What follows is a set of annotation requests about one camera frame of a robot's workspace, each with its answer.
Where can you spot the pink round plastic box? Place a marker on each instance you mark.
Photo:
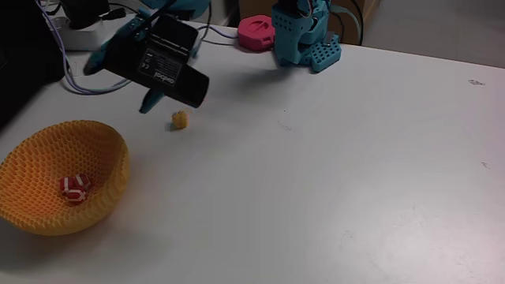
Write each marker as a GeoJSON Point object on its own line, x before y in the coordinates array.
{"type": "Point", "coordinates": [256, 33]}

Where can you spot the black webcam box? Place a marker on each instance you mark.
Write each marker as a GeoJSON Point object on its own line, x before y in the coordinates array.
{"type": "Point", "coordinates": [161, 63]}

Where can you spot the black power adapter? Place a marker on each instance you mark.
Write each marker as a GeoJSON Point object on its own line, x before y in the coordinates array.
{"type": "Point", "coordinates": [84, 12]}

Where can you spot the yellow studded cube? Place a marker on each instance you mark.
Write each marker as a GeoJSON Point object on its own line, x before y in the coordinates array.
{"type": "Point", "coordinates": [180, 120]}

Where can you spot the yellow honeycomb basket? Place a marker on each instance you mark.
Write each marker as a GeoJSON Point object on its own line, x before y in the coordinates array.
{"type": "Point", "coordinates": [39, 158]}

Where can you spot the black monitor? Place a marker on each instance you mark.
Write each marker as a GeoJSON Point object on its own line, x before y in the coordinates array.
{"type": "Point", "coordinates": [23, 51]}

